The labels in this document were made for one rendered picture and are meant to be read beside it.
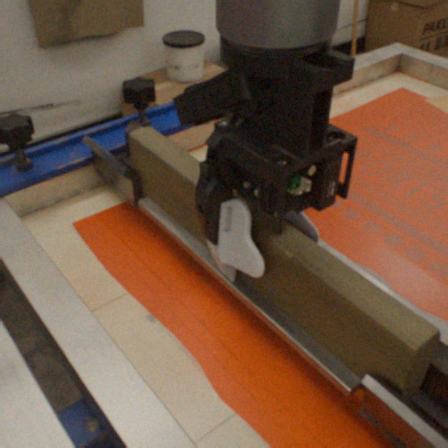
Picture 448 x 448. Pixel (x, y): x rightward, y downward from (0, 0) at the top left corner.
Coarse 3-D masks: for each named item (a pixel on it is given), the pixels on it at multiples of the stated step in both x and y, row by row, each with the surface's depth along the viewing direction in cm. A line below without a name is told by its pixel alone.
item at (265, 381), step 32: (352, 256) 54; (384, 256) 54; (416, 288) 50; (224, 320) 47; (256, 320) 47; (192, 352) 44; (224, 352) 44; (256, 352) 44; (288, 352) 44; (224, 384) 42; (256, 384) 42; (288, 384) 42; (320, 384) 42; (256, 416) 40; (288, 416) 40; (320, 416) 40; (352, 416) 40
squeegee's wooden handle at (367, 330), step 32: (160, 160) 50; (192, 160) 49; (160, 192) 52; (192, 192) 47; (192, 224) 49; (256, 224) 41; (288, 224) 41; (288, 256) 39; (320, 256) 38; (256, 288) 44; (288, 288) 40; (320, 288) 37; (352, 288) 36; (320, 320) 39; (352, 320) 35; (384, 320) 33; (416, 320) 33; (352, 352) 37; (384, 352) 34; (416, 352) 32; (416, 384) 36
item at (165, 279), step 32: (384, 96) 84; (416, 96) 84; (352, 128) 76; (416, 128) 76; (96, 224) 58; (128, 224) 58; (320, 224) 58; (96, 256) 54; (128, 256) 54; (160, 256) 54; (128, 288) 50; (160, 288) 50; (192, 288) 50; (224, 288) 50; (160, 320) 47; (192, 320) 47
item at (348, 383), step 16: (144, 208) 54; (160, 208) 54; (160, 224) 52; (176, 224) 52; (176, 240) 51; (192, 240) 50; (192, 256) 49; (208, 256) 48; (240, 288) 45; (256, 304) 43; (272, 304) 43; (272, 320) 42; (288, 320) 42; (288, 336) 41; (304, 336) 41; (304, 352) 40; (320, 352) 39; (320, 368) 39; (336, 368) 38; (336, 384) 38; (352, 384) 37
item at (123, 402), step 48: (384, 48) 92; (192, 144) 70; (48, 192) 60; (0, 240) 50; (48, 288) 45; (48, 336) 43; (96, 336) 41; (96, 384) 38; (144, 384) 38; (144, 432) 35
